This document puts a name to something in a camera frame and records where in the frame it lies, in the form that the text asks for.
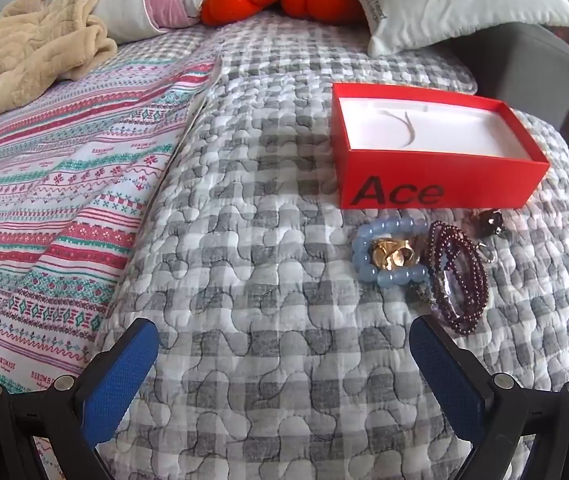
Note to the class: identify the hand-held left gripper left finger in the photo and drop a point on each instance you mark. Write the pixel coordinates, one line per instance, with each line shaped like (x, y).
(119, 375)

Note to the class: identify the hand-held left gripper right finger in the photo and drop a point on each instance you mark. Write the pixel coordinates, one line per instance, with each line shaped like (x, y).
(444, 375)

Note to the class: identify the dark brown hair claw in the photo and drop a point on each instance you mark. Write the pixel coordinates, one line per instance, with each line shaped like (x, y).
(486, 222)

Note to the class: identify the red cardboard box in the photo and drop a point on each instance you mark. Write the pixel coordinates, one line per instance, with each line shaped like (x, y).
(414, 180)

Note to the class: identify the grey checked quilt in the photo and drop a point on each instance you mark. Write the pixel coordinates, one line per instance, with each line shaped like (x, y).
(264, 310)

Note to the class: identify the striped patterned bed sheet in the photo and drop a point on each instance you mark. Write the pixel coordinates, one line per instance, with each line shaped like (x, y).
(64, 200)

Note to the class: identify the grey upholstered chair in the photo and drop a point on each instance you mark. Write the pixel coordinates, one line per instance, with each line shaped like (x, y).
(524, 70)

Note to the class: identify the beige fleece blanket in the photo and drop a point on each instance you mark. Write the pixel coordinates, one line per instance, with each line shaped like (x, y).
(29, 55)

